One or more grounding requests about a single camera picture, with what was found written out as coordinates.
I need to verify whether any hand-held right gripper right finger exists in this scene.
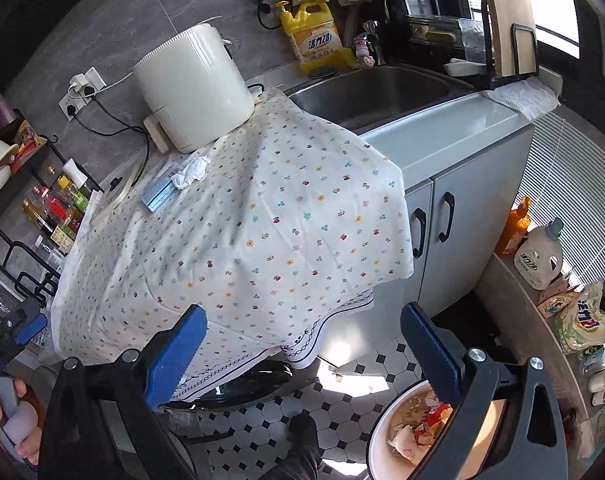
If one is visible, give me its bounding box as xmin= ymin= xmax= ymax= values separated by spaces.
xmin=400 ymin=302 xmax=568 ymax=480

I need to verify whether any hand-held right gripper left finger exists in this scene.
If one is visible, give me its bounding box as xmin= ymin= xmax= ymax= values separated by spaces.
xmin=37 ymin=304 xmax=208 ymax=480

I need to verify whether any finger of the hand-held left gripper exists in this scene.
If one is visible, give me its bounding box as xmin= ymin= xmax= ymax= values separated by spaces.
xmin=2 ymin=300 xmax=49 ymax=357

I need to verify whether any white trash bin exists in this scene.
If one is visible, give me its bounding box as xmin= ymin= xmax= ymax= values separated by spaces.
xmin=370 ymin=380 xmax=508 ymax=480

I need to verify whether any person's left hand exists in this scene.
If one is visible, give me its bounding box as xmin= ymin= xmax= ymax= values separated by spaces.
xmin=0 ymin=380 xmax=43 ymax=466

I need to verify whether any black spice rack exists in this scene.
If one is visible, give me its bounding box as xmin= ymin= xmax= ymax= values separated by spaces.
xmin=0 ymin=110 xmax=103 ymax=311

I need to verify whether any pile of crumpled wrappers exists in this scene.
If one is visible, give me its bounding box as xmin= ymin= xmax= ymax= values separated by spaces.
xmin=387 ymin=395 xmax=456 ymax=467

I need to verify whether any black stool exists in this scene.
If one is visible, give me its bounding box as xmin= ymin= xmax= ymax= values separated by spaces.
xmin=170 ymin=357 xmax=296 ymax=411

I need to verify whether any row of seasoning bottles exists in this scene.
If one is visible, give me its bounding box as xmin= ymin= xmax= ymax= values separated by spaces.
xmin=22 ymin=157 xmax=103 ymax=256

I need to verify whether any white laundry detergent bottle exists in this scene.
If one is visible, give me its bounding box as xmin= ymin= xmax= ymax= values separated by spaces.
xmin=513 ymin=217 xmax=566 ymax=291

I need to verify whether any orange plastic bottle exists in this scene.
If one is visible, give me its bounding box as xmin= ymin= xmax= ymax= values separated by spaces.
xmin=495 ymin=196 xmax=532 ymax=258

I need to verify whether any person's leg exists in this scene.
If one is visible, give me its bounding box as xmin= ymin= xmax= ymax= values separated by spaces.
xmin=265 ymin=412 xmax=323 ymax=480

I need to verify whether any blue white printed box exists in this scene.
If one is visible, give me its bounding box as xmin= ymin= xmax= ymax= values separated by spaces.
xmin=140 ymin=170 xmax=180 ymax=212

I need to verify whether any colourful refill pouch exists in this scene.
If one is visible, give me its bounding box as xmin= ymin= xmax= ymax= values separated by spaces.
xmin=557 ymin=282 xmax=605 ymax=356

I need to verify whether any floral tablecloth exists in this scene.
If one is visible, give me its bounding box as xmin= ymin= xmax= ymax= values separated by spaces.
xmin=50 ymin=87 xmax=416 ymax=403

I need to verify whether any white crumpled tissue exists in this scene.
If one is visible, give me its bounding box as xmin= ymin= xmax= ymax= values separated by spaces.
xmin=171 ymin=155 xmax=212 ymax=190

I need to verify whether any grey sink cabinet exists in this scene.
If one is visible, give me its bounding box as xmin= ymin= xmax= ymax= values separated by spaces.
xmin=357 ymin=92 xmax=536 ymax=321

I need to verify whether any white window blind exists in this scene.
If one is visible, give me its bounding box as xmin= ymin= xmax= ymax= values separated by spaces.
xmin=520 ymin=110 xmax=605 ymax=281

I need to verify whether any steel sink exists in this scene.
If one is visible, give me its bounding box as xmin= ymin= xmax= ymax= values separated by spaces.
xmin=282 ymin=65 xmax=476 ymax=133

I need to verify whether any cream air fryer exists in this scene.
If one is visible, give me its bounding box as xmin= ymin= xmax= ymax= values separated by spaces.
xmin=132 ymin=22 xmax=263 ymax=155

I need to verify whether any white paper towel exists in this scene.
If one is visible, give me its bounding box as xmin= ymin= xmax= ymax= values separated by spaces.
xmin=485 ymin=77 xmax=561 ymax=121

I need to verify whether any white soap dish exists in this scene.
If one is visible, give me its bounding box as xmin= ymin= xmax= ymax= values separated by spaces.
xmin=443 ymin=57 xmax=493 ymax=79

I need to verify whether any small pink figure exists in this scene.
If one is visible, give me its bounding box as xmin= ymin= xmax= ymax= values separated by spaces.
xmin=353 ymin=40 xmax=376 ymax=68

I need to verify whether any foil sheet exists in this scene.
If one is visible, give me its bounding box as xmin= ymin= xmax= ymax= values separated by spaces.
xmin=457 ymin=17 xmax=489 ymax=61

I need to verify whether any black dish rack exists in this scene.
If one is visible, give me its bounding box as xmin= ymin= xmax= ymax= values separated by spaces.
xmin=383 ymin=0 xmax=541 ymax=86

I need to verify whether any yellow detergent bottle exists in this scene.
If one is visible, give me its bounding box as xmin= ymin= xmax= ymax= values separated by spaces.
xmin=275 ymin=0 xmax=344 ymax=65

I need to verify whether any beige cutting board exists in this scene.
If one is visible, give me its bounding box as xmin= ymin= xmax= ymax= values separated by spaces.
xmin=483 ymin=0 xmax=538 ymax=78

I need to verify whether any black power cable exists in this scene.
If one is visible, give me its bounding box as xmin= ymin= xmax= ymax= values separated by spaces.
xmin=75 ymin=92 xmax=153 ymax=171

